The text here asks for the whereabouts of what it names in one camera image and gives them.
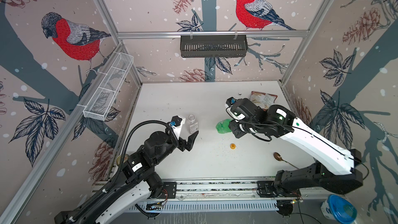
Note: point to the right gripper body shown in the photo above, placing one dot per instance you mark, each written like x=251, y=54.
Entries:
x=235, y=124

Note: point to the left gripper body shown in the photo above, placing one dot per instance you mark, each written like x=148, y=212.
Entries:
x=182, y=143

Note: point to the green plastic bottle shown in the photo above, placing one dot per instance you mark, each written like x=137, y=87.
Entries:
x=223, y=126

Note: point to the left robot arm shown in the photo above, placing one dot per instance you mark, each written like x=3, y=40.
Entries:
x=135, y=179

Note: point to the clear plastic bottle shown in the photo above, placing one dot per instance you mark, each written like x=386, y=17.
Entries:
x=193, y=124

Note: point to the red snack bag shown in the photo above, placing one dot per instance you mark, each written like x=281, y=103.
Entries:
x=263, y=100

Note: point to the wooden spoon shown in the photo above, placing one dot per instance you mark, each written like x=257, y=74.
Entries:
x=278, y=157

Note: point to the green tin can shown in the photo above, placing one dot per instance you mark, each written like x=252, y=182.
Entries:
x=119, y=160

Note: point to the black hanging basket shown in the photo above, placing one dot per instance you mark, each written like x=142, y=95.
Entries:
x=213, y=46

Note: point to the blue lidded container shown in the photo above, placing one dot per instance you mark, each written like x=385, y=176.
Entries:
x=339, y=209

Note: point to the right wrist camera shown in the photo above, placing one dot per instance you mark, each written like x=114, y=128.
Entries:
x=232, y=103

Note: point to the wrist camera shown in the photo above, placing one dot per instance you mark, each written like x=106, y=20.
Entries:
x=232, y=103
x=177, y=123

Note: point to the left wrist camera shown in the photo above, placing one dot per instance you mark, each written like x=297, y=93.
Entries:
x=177, y=123

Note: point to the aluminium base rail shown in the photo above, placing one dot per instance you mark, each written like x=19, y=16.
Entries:
x=208, y=189

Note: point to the white wire basket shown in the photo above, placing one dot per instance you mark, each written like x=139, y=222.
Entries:
x=98, y=107

